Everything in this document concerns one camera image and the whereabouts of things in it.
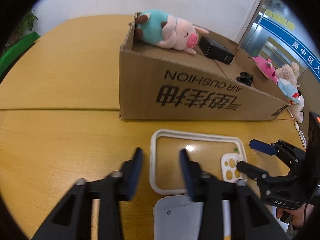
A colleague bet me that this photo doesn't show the white earbud case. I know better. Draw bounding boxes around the white earbud case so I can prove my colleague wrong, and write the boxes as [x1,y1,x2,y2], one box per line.
[295,122,300,132]

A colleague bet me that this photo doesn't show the pink pig plush toy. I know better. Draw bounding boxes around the pink pig plush toy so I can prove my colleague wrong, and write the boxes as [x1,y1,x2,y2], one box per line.
[134,10,209,55]

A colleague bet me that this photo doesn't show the potted green plant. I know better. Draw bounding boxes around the potted green plant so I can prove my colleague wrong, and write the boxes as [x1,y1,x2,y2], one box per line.
[3,10,38,52]

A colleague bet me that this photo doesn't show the right hand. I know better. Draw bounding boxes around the right hand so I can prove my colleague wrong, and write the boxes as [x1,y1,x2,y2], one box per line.
[276,203,315,228]

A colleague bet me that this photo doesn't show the white paper card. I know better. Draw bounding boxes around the white paper card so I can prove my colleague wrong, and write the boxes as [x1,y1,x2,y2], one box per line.
[152,193,232,240]

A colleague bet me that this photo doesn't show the white clear phone case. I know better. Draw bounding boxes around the white clear phone case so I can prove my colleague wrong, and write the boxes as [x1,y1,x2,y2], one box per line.
[149,128,249,196]

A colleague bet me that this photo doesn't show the beige bunny plush toy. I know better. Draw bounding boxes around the beige bunny plush toy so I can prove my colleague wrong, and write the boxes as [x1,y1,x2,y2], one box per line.
[276,62,300,88]

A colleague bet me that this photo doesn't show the small black product box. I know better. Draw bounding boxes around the small black product box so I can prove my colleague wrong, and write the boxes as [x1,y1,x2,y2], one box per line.
[199,36,234,65]

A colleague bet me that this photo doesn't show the green cloth side table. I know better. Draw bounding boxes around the green cloth side table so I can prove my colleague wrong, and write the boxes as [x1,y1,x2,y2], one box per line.
[1,31,40,76]

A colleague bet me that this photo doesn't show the black sunglasses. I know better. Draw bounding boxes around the black sunglasses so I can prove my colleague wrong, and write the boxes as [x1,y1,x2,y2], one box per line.
[236,72,253,86]

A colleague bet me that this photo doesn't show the pink bear plush toy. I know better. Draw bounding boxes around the pink bear plush toy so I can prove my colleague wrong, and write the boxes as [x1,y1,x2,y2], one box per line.
[253,56,278,85]

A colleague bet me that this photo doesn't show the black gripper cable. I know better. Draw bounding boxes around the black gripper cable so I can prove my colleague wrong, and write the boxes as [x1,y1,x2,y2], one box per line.
[299,202,311,235]

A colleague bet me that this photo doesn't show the white tag label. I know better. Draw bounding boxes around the white tag label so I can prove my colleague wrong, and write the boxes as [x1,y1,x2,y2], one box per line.
[298,130,307,149]

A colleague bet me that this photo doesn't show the blue elephant plush toy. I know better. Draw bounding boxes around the blue elephant plush toy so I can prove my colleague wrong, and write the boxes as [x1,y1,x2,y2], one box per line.
[278,78,301,105]

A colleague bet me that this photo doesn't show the yellow sticky notes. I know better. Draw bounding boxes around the yellow sticky notes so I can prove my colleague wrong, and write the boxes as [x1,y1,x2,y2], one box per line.
[264,9,296,31]

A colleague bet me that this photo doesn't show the cardboard box tray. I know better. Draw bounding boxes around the cardboard box tray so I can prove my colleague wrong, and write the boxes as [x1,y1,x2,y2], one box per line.
[119,12,289,121]

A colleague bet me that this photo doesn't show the white dog plush toy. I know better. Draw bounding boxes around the white dog plush toy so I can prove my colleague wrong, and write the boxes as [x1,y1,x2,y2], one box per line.
[290,91,304,124]

